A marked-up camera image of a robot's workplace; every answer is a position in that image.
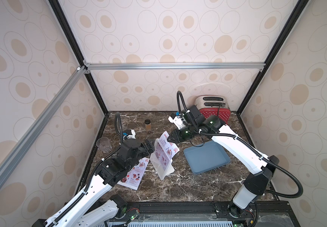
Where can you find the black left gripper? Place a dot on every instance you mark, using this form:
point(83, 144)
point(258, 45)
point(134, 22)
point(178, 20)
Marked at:
point(150, 144)

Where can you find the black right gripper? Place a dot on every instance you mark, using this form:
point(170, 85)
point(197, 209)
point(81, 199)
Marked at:
point(175, 135)

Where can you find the new special menu sheet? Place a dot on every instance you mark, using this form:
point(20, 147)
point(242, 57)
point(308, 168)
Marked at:
point(171, 149)

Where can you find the old menu sheet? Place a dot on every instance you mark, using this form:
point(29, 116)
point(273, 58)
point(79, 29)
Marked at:
point(133, 178)

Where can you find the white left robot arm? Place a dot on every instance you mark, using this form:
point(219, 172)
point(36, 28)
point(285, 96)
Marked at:
point(106, 174)

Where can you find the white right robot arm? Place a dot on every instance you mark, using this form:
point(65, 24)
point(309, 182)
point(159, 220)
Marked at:
point(190, 122)

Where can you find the spice jar with black lid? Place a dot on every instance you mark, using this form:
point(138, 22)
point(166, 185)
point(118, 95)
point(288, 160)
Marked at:
point(148, 126)

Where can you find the blue-grey plastic tray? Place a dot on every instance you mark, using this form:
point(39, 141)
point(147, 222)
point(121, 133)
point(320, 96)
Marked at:
point(209, 156)

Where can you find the clear plastic cup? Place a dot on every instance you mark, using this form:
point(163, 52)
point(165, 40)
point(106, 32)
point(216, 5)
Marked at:
point(104, 145)

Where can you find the red polka dot toaster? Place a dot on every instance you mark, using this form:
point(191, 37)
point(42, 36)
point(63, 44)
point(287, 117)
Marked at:
point(213, 105)

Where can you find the aluminium crossbar back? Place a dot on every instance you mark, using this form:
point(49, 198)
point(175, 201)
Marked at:
point(175, 66)

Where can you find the aluminium crossbar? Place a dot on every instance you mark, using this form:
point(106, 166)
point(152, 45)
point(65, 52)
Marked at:
point(24, 144)
point(175, 66)

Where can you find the aluminium crossbar left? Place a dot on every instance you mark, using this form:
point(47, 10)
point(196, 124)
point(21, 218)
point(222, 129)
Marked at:
point(24, 144)

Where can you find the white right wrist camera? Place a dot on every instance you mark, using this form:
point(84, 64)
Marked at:
point(178, 120)

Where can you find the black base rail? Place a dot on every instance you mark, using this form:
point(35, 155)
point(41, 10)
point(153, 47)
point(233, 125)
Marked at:
point(189, 214)

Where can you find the black vertical frame post left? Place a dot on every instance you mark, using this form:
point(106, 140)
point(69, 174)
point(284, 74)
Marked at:
point(63, 22)

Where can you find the black vertical frame post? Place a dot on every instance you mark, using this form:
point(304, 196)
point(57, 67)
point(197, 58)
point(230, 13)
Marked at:
point(63, 22)
point(284, 34)

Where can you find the black vertical frame post right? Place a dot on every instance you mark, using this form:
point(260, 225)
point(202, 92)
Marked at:
point(284, 34)

